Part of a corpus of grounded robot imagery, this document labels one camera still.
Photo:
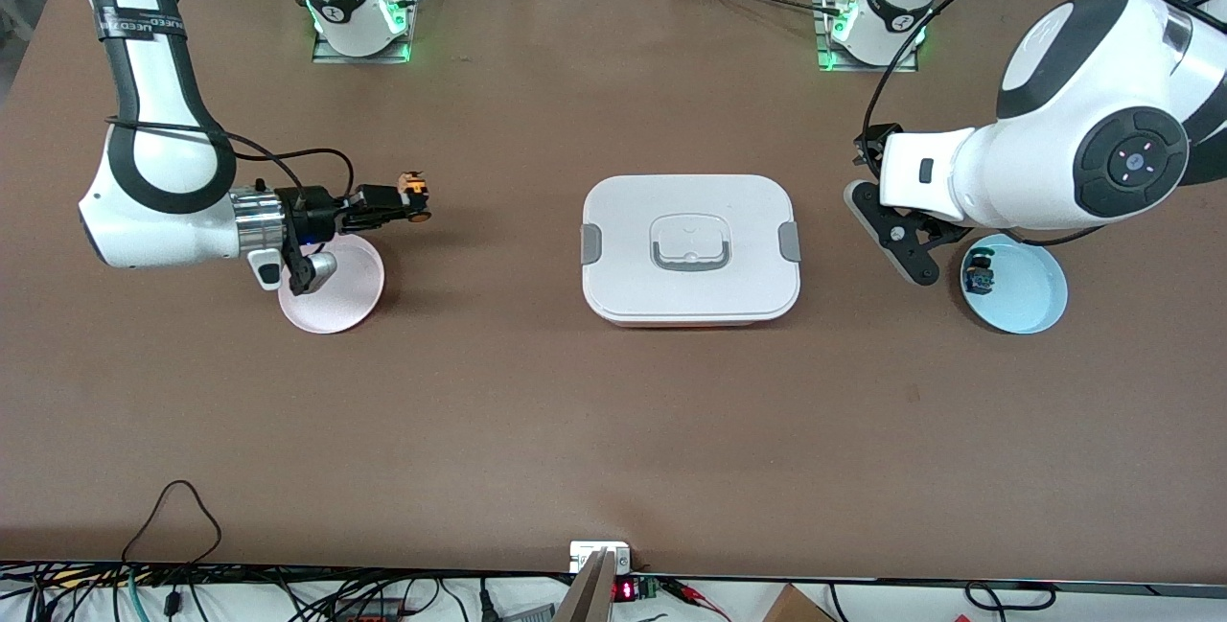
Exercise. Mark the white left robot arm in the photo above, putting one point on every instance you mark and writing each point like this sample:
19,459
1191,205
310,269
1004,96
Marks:
1035,172

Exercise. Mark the red digit display board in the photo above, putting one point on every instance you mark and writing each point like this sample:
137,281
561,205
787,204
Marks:
628,589

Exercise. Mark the white lunch box grey clips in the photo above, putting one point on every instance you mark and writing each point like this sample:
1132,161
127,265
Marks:
690,287

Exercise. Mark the pink round plate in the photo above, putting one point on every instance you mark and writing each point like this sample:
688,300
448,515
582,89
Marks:
335,310

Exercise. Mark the orange and black switch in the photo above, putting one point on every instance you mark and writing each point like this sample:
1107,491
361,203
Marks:
415,191

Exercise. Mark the blue and black switch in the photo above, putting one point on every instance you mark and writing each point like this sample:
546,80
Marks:
980,272

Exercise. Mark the small white box device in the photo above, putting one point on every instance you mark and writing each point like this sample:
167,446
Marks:
599,550

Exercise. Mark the light blue round plate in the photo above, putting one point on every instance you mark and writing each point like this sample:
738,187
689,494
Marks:
1030,301

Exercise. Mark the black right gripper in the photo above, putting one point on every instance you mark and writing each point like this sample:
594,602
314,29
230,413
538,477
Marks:
318,213

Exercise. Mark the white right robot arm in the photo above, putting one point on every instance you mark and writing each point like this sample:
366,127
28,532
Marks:
153,219

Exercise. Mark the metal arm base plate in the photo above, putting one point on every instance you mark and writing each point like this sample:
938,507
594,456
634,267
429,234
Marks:
832,64
403,55

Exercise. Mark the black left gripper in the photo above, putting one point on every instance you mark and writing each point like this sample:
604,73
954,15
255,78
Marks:
876,131

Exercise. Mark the red and black leads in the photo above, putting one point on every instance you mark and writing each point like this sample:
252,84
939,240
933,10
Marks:
695,598

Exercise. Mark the grey metal profile bar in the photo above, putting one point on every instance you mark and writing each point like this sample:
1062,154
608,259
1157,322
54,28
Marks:
587,598

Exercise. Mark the brown cardboard box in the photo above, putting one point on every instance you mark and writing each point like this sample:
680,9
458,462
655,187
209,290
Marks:
796,608

